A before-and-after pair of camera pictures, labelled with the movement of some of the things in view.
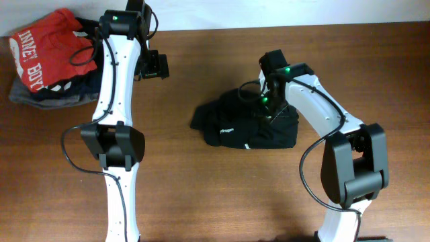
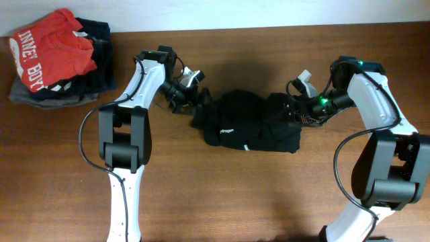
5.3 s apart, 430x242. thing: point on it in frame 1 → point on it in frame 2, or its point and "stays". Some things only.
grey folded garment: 19,93 stays
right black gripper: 269,115 → 306,110
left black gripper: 159,66 → 191,101
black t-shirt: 229,122 stays
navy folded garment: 87,84 stays
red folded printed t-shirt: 55,50 stays
